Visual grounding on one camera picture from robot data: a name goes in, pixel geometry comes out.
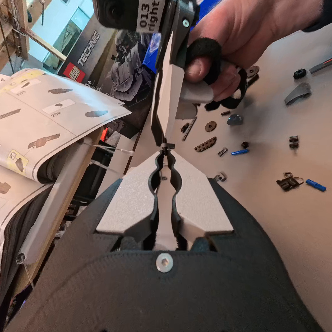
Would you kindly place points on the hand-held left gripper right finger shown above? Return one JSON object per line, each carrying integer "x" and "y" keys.
{"x": 205, "y": 205}

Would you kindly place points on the grey lego panel black pins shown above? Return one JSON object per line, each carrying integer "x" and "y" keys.
{"x": 298, "y": 93}

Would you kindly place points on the lego set box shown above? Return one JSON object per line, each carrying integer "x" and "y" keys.
{"x": 124, "y": 72}

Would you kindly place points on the dark grey lego bracket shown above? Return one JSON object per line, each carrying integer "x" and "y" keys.
{"x": 222, "y": 152}

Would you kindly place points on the grey lego panel orange stripe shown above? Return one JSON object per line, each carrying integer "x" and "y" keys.
{"x": 321, "y": 66}

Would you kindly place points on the person's right hand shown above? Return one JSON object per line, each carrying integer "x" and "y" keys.
{"x": 246, "y": 31}

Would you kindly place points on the black lego gear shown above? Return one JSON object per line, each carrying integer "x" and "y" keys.
{"x": 299, "y": 74}

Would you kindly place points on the person's right forearm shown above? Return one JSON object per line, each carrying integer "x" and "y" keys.
{"x": 326, "y": 15}

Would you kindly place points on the grey lego wedge shell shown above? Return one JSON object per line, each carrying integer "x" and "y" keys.
{"x": 234, "y": 119}

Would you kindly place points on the dark grey long lego plate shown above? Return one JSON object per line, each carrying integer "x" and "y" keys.
{"x": 190, "y": 127}

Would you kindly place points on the blue lego pin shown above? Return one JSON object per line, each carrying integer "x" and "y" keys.
{"x": 240, "y": 152}
{"x": 316, "y": 185}

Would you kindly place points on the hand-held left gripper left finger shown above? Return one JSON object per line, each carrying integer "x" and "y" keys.
{"x": 124, "y": 205}

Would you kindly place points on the dark round lego dish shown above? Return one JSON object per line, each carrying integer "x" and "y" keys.
{"x": 210, "y": 126}

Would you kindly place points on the small grey lego connector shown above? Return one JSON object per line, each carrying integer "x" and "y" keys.
{"x": 167, "y": 145}

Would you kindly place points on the lego instruction book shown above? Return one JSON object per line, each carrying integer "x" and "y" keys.
{"x": 51, "y": 116}

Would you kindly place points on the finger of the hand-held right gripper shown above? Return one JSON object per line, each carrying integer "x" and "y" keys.
{"x": 154, "y": 116}
{"x": 171, "y": 85}

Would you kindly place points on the black lego connector with blue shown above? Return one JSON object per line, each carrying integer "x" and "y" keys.
{"x": 289, "y": 182}

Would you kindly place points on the black and brown lego connector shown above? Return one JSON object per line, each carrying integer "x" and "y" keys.
{"x": 184, "y": 127}

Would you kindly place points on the black studded lego plate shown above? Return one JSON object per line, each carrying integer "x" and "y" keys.
{"x": 205, "y": 144}

